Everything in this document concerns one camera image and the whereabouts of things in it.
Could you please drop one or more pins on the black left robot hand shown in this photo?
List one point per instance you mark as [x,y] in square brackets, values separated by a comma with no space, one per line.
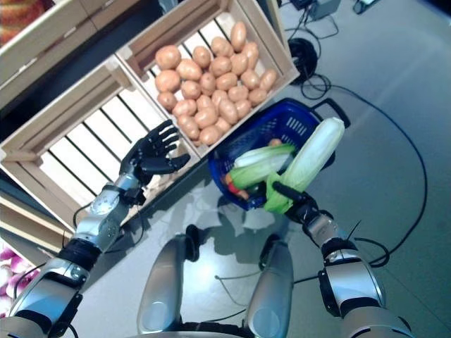
[148,151]

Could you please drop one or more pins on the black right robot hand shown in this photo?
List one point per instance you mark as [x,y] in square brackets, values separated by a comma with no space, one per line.
[303,209]

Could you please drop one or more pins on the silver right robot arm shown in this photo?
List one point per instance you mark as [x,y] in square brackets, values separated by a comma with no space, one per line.
[352,281]

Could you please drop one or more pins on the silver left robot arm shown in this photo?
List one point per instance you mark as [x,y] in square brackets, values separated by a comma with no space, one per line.
[102,211]

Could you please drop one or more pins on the blue plastic shopping basket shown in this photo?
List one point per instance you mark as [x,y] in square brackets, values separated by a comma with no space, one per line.
[246,141]

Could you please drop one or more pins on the brown potato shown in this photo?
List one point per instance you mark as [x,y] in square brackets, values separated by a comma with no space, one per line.
[205,118]
[196,142]
[220,66]
[238,35]
[222,125]
[188,126]
[168,57]
[210,135]
[226,81]
[268,80]
[189,69]
[239,63]
[202,56]
[257,96]
[208,83]
[167,100]
[167,81]
[190,89]
[184,107]
[250,79]
[218,98]
[243,107]
[238,93]
[204,103]
[228,110]
[251,54]
[221,46]

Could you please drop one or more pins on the dark green cucumber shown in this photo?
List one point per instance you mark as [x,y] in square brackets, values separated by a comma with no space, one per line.
[255,190]

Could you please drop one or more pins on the slatted wooden cabbage crate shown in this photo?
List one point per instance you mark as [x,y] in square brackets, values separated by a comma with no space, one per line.
[91,134]

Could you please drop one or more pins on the small orange round vegetable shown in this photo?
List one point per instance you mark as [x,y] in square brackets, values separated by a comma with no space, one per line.
[275,142]
[243,194]

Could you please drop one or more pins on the red tomato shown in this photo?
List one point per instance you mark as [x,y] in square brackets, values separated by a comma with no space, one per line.
[230,184]

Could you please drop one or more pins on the silver right robot leg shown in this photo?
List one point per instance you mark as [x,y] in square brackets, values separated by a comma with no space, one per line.
[271,281]

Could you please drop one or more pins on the wooden display stand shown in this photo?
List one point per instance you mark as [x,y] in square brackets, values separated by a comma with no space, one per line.
[21,218]

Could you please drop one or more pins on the wide wooden pumpkin crate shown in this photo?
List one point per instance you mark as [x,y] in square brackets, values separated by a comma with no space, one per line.
[46,45]

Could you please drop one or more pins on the silver robot waist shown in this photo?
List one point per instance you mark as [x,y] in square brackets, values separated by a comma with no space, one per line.
[197,329]

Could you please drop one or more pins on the wooden potato crate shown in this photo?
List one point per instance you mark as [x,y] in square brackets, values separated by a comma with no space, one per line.
[267,35]

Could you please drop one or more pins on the small orange striped pumpkin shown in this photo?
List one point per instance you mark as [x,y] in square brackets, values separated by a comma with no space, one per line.
[21,17]

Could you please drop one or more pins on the pink white flowers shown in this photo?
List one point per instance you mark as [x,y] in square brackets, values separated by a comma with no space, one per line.
[10,278]

